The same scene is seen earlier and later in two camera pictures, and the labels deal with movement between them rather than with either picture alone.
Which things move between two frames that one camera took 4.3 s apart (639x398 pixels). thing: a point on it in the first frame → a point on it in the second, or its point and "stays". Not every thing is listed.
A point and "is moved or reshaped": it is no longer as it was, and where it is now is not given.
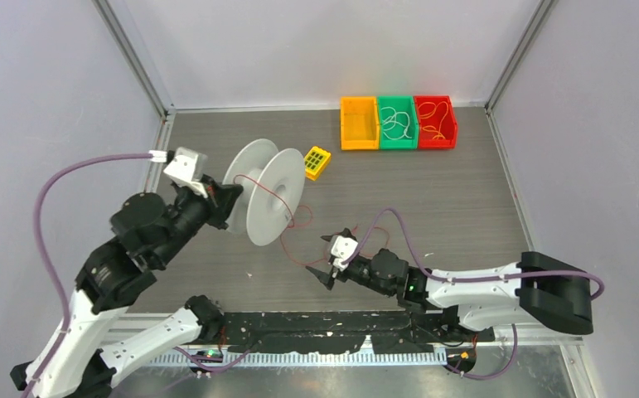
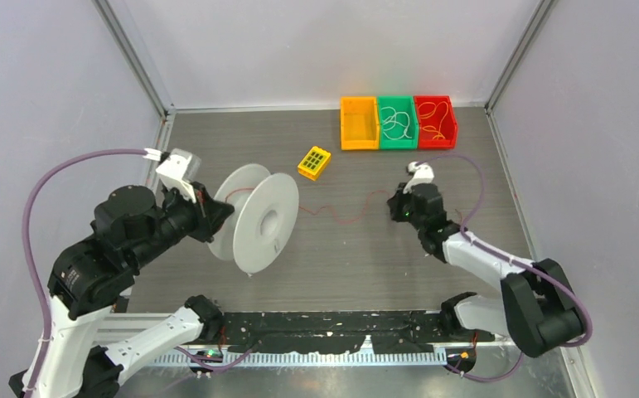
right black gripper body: x=359 y=271 → x=402 y=210
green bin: x=397 y=123 stays
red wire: x=292 y=223 → x=324 y=206
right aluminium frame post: x=536 y=23 stays
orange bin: x=359 y=123 stays
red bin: x=438 y=128 stays
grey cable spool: x=273 y=182 is moved or reshaped
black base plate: x=386 y=332 stays
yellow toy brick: x=316 y=161 stays
